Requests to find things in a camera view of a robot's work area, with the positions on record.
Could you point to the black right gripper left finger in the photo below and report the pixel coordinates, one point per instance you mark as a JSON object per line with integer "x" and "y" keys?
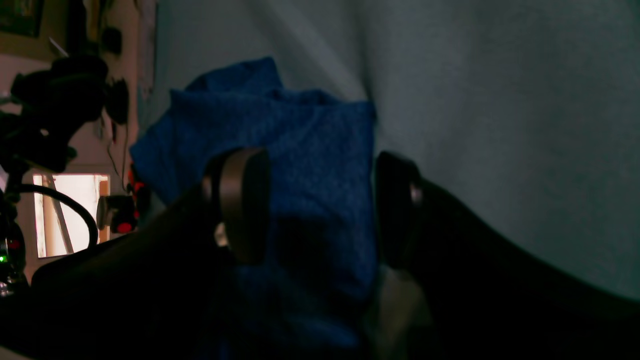
{"x": 144, "y": 294}

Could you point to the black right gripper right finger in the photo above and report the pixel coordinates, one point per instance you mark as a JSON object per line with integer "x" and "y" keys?
{"x": 490, "y": 299}

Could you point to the blue t-shirt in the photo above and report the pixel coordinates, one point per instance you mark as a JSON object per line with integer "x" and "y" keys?
{"x": 308, "y": 298}

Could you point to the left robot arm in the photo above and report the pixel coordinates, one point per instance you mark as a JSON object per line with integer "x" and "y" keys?
{"x": 55, "y": 103}

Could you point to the teal table cloth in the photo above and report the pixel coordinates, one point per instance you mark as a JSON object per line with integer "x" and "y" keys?
{"x": 527, "y": 111}

